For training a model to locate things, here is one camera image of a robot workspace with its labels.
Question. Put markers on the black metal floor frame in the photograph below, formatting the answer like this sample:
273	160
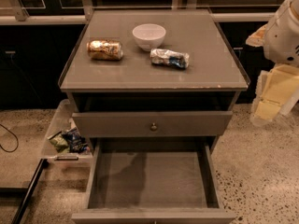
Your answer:
22	196

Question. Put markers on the clear plastic storage bin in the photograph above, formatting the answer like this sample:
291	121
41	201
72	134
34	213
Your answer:
62	121

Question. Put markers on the silver blue redbull can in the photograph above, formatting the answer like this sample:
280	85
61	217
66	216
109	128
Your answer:
167	57

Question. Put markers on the green snack bag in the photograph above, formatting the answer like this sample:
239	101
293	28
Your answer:
59	143

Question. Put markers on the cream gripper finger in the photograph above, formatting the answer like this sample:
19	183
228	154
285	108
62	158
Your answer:
277	92
256	39

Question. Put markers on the dark blue snack bag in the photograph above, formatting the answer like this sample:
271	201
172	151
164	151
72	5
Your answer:
77	143

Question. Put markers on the white ceramic bowl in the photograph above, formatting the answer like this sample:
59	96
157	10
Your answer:
149	36

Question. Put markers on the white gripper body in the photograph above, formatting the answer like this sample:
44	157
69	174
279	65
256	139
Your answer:
281	39

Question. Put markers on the grey upper drawer with knob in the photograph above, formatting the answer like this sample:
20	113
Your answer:
148	124

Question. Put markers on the gold orange soda can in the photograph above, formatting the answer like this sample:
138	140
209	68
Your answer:
103	49

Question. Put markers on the grey open middle drawer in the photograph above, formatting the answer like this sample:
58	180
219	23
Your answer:
152	183

